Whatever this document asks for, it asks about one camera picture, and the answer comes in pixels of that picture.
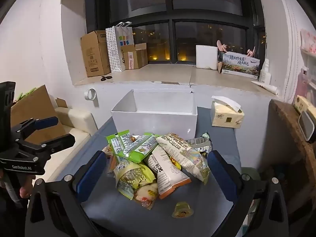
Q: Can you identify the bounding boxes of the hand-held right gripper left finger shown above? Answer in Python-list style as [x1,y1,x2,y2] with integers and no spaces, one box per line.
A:
[25,150,108,237]

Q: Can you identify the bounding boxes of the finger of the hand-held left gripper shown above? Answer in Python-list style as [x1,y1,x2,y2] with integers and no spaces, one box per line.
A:
[15,133,76,163]
[11,117,59,139]

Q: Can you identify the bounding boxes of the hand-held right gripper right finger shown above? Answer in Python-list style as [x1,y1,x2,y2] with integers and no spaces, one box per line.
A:
[207,150,289,237]

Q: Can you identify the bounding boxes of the pile of snack packets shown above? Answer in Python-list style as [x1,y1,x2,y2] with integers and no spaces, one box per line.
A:
[102,130,213,210]

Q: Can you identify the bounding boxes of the white cardboard box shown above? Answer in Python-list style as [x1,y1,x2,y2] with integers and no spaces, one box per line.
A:
[111,89,198,141]

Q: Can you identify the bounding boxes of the person's left hand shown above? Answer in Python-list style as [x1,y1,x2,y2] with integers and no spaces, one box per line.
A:
[19,175,36,197]

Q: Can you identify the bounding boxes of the green packets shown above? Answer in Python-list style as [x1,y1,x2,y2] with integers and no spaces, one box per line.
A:
[15,87,37,100]

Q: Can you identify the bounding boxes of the white cushion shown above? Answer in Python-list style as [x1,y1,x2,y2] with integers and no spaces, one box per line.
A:
[47,107,99,178]

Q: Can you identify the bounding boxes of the brown cardboard sheet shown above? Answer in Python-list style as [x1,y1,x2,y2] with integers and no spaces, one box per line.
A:
[10,85,66,145]

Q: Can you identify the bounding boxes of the clear tape roll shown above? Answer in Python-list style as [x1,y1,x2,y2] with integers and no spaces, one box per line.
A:
[84,88,97,101]

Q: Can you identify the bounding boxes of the yellow jelly cup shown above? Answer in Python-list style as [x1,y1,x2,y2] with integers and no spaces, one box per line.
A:
[172,202,194,219]

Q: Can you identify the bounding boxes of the yellow tissue pack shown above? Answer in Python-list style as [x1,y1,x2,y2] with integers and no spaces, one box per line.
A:
[210,95,245,129]

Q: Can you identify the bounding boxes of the brown cork round table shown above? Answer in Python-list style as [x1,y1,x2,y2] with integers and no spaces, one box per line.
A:
[268,99,316,228]

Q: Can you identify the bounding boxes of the tall brown cardboard box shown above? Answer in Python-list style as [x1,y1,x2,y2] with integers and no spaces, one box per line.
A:
[81,30,111,78]

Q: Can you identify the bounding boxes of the grey framed small device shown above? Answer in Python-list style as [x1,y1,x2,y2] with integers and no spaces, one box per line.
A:
[298,110,316,144]

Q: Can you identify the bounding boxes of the white dotted paper bag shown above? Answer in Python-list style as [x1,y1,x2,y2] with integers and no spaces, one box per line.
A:
[106,22,135,73]

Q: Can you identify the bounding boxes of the small yellow box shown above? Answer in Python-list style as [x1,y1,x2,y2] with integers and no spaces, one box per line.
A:
[293,94,313,115]

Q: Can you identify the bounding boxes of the white plastic bottle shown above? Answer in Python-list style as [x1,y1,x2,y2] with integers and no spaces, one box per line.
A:
[258,59,271,84]

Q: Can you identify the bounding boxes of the printed landscape display box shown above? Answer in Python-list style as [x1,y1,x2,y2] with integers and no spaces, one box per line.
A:
[217,39,261,77]

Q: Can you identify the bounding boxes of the small open cardboard box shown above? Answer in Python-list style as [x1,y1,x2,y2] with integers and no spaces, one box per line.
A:
[121,43,149,70]

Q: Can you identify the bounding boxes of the white paper towel pack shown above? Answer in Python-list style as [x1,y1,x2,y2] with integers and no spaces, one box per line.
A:
[196,45,218,70]

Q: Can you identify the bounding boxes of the pink storage container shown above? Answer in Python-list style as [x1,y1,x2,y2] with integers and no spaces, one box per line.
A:
[296,67,316,104]

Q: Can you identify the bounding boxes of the white curtain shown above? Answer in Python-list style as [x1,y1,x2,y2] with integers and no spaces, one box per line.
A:
[274,0,305,99]

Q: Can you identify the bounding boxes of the pink floral cloth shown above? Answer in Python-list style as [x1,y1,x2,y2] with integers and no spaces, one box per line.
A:
[300,28,316,55]

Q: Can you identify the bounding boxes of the dark framed window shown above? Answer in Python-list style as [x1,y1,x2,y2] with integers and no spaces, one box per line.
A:
[85,0,266,67]

